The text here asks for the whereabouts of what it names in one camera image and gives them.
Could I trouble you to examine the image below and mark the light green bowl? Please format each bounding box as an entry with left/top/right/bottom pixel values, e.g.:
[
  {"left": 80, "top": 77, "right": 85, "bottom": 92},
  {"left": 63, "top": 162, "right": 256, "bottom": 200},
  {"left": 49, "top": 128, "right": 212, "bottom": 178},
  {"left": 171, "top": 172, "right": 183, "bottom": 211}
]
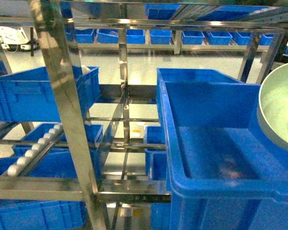
[{"left": 257, "top": 63, "right": 288, "bottom": 151}]

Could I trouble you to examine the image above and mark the stainless steel shelf rack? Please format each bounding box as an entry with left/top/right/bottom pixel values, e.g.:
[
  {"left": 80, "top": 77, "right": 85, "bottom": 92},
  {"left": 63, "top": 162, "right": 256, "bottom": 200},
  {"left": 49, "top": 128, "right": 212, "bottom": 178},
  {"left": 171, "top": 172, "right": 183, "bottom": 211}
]
[{"left": 0, "top": 0, "right": 288, "bottom": 230}]

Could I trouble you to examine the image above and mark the blue crate left shelf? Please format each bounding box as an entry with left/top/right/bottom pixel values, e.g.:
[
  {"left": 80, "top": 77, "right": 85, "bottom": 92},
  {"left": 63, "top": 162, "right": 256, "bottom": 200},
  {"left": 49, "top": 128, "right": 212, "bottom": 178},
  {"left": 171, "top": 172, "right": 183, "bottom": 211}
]
[{"left": 0, "top": 67, "right": 100, "bottom": 122}]

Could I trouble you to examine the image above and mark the blue bin behind front bin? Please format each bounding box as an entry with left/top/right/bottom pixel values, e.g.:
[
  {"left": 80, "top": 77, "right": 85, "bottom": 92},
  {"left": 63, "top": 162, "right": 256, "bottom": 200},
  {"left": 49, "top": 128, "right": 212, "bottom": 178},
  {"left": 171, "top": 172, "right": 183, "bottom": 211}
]
[{"left": 156, "top": 68, "right": 243, "bottom": 127}]

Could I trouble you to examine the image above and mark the white object in left crate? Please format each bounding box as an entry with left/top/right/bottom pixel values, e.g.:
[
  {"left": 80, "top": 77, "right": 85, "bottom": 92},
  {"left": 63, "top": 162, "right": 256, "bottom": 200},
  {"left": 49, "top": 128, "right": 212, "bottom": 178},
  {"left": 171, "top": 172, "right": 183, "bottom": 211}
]
[{"left": 81, "top": 65, "right": 91, "bottom": 75}]

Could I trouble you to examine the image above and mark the blue plastic bin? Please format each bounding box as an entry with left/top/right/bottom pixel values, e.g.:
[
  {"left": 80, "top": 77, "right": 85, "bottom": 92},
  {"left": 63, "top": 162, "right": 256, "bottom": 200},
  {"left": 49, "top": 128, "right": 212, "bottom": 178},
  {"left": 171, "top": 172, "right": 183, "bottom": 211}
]
[{"left": 159, "top": 81, "right": 288, "bottom": 230}]

